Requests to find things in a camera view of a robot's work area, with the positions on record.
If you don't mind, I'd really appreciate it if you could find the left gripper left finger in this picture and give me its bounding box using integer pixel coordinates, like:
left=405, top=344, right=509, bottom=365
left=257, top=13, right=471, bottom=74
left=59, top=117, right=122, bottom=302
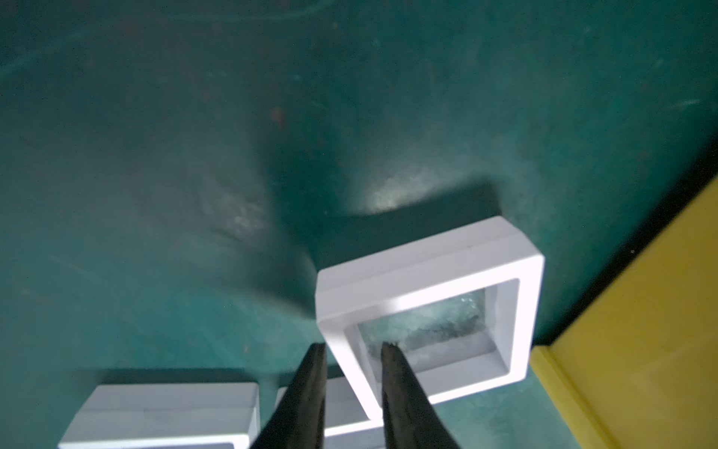
left=251, top=343, right=327, bottom=449

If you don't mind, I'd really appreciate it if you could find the white brooch box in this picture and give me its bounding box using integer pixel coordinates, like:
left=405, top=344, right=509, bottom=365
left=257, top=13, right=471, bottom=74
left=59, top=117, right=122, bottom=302
left=58, top=383, right=260, bottom=448
left=273, top=375, right=388, bottom=449
left=315, top=216, right=545, bottom=420

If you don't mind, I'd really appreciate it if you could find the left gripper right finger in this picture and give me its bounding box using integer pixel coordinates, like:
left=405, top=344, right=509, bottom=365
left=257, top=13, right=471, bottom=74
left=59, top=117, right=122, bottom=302
left=381, top=342, right=459, bottom=449

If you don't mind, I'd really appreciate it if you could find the three-tier drawer organizer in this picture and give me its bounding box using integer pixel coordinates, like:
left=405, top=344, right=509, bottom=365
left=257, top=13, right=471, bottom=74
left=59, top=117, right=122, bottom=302
left=530, top=183, right=717, bottom=448

